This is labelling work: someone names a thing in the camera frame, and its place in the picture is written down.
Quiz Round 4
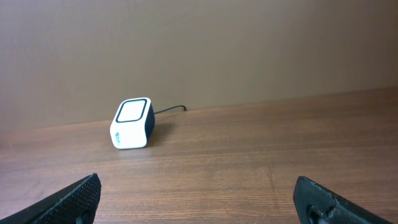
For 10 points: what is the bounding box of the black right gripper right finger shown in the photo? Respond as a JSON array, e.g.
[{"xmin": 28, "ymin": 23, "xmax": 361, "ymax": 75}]
[{"xmin": 293, "ymin": 176, "xmax": 391, "ymax": 224}]

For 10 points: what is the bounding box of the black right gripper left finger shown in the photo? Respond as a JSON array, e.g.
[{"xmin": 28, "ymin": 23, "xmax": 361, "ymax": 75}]
[{"xmin": 1, "ymin": 173, "xmax": 101, "ymax": 224}]

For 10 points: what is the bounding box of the white barcode scanner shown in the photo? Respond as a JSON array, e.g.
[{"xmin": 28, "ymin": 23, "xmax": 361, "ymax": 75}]
[{"xmin": 109, "ymin": 97, "xmax": 155, "ymax": 149}]

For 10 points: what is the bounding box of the black scanner cable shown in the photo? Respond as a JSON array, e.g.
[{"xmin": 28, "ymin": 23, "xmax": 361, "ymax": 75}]
[{"xmin": 154, "ymin": 105, "xmax": 187, "ymax": 115}]

